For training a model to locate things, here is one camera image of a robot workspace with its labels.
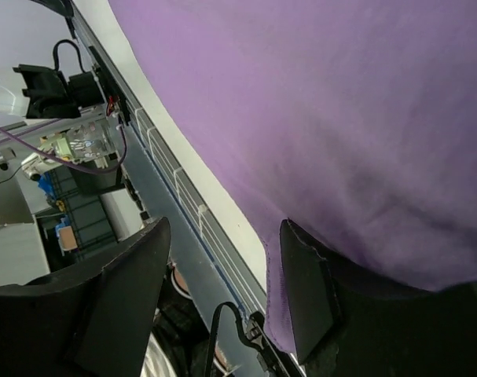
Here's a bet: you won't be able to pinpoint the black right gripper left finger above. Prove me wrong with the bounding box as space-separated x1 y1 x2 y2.
0 218 171 376

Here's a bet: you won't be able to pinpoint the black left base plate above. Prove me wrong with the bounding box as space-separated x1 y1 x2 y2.
87 46 131 124

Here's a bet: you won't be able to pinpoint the purple trousers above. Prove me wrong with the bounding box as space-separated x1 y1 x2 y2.
110 1 477 352

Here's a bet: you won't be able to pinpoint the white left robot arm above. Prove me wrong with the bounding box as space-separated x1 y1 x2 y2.
0 64 105 119

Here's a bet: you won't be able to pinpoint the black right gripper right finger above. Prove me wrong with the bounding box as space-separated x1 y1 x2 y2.
280 220 477 376

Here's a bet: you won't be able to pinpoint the aluminium rail frame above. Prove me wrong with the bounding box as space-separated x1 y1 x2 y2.
72 1 267 344

